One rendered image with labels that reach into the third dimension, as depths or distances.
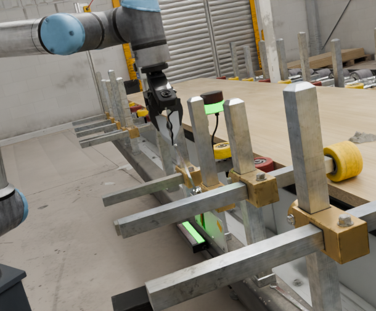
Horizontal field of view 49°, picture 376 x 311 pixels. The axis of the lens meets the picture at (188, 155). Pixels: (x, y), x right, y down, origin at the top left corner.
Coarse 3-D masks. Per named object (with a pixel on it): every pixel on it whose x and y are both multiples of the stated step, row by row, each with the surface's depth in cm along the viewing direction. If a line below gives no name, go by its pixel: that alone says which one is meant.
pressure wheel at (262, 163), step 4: (256, 160) 112; (260, 160) 114; (264, 160) 113; (268, 160) 112; (256, 164) 111; (260, 164) 110; (264, 164) 110; (268, 164) 110; (272, 164) 112; (260, 168) 110; (264, 168) 110; (268, 168) 110; (272, 168) 112
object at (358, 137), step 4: (356, 132) 116; (360, 132) 116; (352, 136) 118; (356, 136) 116; (360, 136) 115; (364, 136) 113; (368, 136) 112; (372, 136) 113; (348, 140) 115; (352, 140) 114; (356, 140) 113; (360, 140) 113; (364, 140) 113; (368, 140) 112; (372, 140) 112
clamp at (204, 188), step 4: (200, 184) 116; (216, 184) 113; (220, 184) 113; (204, 188) 113; (208, 188) 111; (212, 188) 111; (204, 192) 114; (232, 204) 108; (220, 208) 107; (224, 208) 107; (228, 208) 108; (232, 208) 108
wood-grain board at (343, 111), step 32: (128, 96) 348; (192, 96) 269; (224, 96) 242; (256, 96) 219; (320, 96) 185; (352, 96) 172; (224, 128) 162; (256, 128) 152; (352, 128) 127; (288, 160) 111; (352, 192) 84
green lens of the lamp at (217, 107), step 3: (219, 102) 108; (222, 102) 108; (204, 105) 109; (207, 105) 108; (210, 105) 107; (213, 105) 107; (216, 105) 107; (219, 105) 108; (222, 105) 108; (207, 108) 108; (210, 108) 108; (213, 108) 107; (216, 108) 108; (219, 108) 108; (222, 108) 108; (207, 111) 108; (210, 111) 108; (213, 111) 108; (216, 111) 108; (219, 111) 108
